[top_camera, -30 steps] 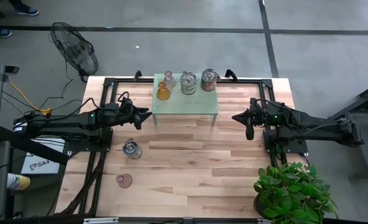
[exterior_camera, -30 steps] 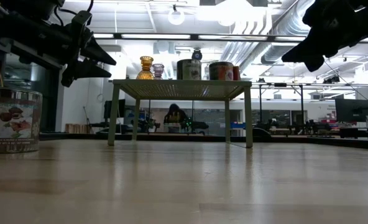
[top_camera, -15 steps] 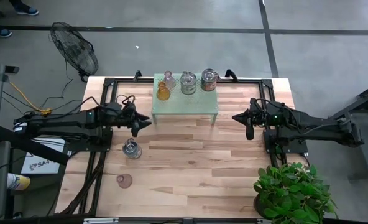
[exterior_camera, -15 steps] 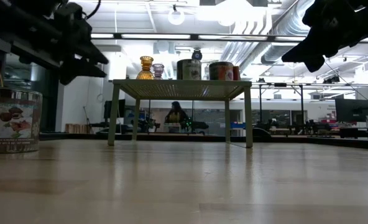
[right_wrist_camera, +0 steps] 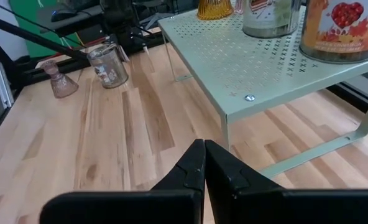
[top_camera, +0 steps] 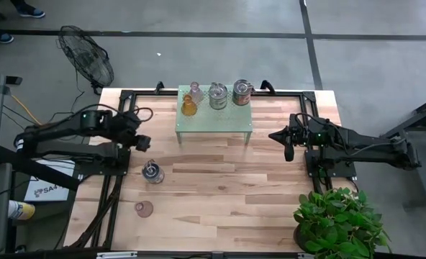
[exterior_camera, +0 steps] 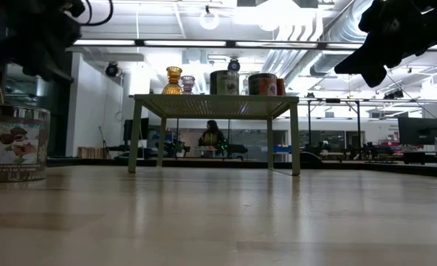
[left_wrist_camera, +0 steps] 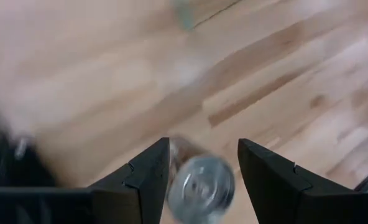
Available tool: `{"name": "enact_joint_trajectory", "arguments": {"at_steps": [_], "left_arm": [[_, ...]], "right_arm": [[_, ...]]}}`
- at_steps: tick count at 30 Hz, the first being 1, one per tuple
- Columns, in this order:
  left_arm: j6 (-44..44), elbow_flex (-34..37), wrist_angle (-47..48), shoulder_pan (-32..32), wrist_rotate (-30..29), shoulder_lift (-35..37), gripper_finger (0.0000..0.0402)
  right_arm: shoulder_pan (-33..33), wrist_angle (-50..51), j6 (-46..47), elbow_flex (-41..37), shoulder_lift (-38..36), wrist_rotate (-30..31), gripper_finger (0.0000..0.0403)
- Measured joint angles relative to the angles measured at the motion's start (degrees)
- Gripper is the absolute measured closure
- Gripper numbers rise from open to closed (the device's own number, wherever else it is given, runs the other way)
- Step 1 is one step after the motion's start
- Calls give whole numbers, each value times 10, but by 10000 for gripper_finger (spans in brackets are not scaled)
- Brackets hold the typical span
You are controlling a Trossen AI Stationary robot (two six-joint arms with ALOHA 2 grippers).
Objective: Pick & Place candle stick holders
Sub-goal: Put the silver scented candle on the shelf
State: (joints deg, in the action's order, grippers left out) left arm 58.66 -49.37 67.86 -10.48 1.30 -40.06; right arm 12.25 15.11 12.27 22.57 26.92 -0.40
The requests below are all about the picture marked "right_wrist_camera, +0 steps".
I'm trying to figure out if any orange label tin candle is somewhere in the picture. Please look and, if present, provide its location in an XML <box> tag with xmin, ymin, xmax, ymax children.
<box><xmin>298</xmin><ymin>0</ymin><xmax>368</xmax><ymax>65</ymax></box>

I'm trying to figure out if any black desk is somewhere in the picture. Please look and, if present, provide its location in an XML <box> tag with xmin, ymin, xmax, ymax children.
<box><xmin>36</xmin><ymin>2</ymin><xmax>104</xmax><ymax>38</ymax></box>

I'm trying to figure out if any green perforated metal shelf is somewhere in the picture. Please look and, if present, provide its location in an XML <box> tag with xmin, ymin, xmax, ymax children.
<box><xmin>157</xmin><ymin>6</ymin><xmax>368</xmax><ymax>180</ymax></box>

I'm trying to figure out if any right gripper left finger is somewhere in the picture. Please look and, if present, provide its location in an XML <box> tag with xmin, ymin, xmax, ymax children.
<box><xmin>39</xmin><ymin>138</ymin><xmax>206</xmax><ymax>224</ymax></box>

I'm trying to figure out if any black computer mouse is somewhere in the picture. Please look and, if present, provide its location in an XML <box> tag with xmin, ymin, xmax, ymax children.
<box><xmin>50</xmin><ymin>9</ymin><xmax>78</xmax><ymax>23</ymax></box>

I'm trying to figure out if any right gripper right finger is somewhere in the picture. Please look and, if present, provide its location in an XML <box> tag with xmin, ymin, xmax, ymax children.
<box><xmin>205</xmin><ymin>139</ymin><xmax>368</xmax><ymax>224</ymax></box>

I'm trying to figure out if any amber glass candlestick holder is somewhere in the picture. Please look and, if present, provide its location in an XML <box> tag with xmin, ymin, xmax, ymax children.
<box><xmin>196</xmin><ymin>0</ymin><xmax>234</xmax><ymax>21</ymax></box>

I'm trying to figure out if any black diagonal support beam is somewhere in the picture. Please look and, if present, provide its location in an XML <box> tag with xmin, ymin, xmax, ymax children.
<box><xmin>0</xmin><ymin>11</ymin><xmax>90</xmax><ymax>62</ymax></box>

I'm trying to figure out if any silver aluminium bracket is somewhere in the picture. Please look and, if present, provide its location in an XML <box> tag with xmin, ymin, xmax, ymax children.
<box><xmin>0</xmin><ymin>55</ymin><xmax>16</xmax><ymax>110</ymax></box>

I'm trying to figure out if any silver tin candle with lid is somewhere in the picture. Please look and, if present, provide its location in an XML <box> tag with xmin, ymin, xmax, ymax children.
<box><xmin>86</xmin><ymin>43</ymin><xmax>129</xmax><ymax>90</ymax></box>
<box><xmin>242</xmin><ymin>0</ymin><xmax>303</xmax><ymax>39</ymax></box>

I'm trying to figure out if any black aluminium table frame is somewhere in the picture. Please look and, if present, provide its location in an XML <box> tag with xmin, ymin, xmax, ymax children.
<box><xmin>16</xmin><ymin>29</ymin><xmax>166</xmax><ymax>91</ymax></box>

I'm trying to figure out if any green backdrop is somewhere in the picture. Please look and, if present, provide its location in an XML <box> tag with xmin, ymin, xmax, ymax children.
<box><xmin>8</xmin><ymin>0</ymin><xmax>83</xmax><ymax>59</ymax></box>

